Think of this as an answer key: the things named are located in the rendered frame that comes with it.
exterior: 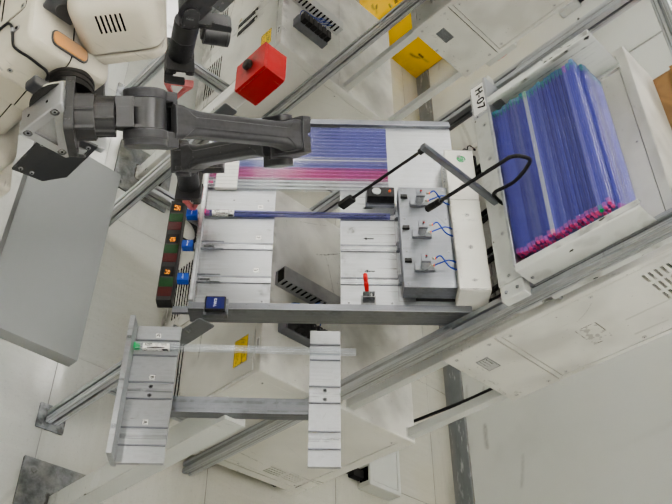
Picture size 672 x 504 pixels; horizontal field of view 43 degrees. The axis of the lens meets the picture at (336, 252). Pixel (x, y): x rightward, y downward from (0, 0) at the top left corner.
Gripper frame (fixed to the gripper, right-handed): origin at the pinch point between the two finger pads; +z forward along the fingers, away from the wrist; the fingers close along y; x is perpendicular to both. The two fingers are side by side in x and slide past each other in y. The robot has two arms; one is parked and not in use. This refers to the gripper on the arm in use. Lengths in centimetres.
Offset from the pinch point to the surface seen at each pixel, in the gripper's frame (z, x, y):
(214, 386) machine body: 45, -5, -30
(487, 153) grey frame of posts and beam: -12, -80, 11
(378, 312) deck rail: 1, -50, -33
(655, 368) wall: 112, -167, 19
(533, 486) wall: 158, -125, -11
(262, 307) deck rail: 0.5, -20.8, -32.3
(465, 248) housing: -6, -72, -17
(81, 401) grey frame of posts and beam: 41, 32, -37
